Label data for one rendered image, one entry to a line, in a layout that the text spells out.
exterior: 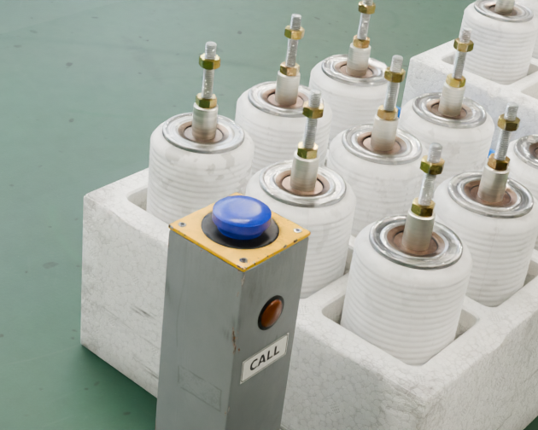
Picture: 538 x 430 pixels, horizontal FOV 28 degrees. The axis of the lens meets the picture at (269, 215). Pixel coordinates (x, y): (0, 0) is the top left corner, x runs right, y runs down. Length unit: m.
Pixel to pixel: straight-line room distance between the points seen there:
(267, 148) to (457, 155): 0.19
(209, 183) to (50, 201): 0.43
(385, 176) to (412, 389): 0.23
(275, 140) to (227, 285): 0.35
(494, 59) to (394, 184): 0.44
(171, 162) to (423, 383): 0.30
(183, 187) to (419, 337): 0.25
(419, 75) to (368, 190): 0.45
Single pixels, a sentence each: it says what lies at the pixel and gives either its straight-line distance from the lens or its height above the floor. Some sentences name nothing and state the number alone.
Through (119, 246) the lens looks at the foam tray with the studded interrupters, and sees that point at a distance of 1.00.
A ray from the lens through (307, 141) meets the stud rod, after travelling 0.90.
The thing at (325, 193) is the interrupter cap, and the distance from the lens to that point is 0.91.
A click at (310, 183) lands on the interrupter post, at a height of 0.26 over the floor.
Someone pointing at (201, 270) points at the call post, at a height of 0.29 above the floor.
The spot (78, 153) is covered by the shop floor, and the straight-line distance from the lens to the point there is 1.46.
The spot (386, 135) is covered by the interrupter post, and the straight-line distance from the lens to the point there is 0.99.
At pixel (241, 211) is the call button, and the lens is 0.72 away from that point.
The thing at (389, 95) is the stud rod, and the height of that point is 0.30.
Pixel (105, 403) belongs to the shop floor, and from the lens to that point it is 1.06.
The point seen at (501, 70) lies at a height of 0.19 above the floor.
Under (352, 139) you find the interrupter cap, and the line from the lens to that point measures 1.00.
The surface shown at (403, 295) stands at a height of 0.23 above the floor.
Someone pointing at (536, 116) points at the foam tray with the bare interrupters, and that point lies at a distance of 1.33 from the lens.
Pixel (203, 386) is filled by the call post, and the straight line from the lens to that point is 0.77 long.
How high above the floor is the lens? 0.70
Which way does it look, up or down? 31 degrees down
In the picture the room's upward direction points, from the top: 7 degrees clockwise
